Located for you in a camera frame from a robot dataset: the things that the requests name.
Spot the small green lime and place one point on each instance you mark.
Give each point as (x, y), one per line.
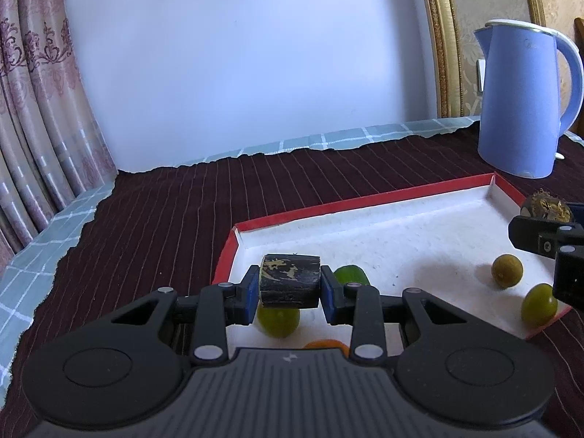
(506, 271)
(538, 304)

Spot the dark sugarcane piece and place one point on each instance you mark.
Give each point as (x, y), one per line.
(289, 280)

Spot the large green citrus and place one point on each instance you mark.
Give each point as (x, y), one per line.
(278, 324)

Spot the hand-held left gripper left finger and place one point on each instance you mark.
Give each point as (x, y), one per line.
(249, 296)

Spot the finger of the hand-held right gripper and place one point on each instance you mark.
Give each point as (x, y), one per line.
(531, 235)

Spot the blue electric kettle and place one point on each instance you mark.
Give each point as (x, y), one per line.
(520, 109)

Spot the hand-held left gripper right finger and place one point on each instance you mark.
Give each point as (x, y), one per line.
(326, 296)

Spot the teal checked bed sheet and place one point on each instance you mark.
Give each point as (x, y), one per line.
(41, 260)

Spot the dark maroon striped blanket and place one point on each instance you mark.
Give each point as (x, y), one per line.
(159, 237)

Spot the bright green fruit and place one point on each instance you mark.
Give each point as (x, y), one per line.
(353, 276)

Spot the brown spiky fruit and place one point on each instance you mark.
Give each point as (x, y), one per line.
(547, 206)

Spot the white wall socket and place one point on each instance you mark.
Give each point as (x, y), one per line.
(480, 73)

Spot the pink patterned curtain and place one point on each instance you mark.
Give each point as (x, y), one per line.
(41, 100)

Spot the large orange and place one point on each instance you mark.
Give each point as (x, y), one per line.
(326, 345)

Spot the red box tray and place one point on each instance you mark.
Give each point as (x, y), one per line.
(410, 237)

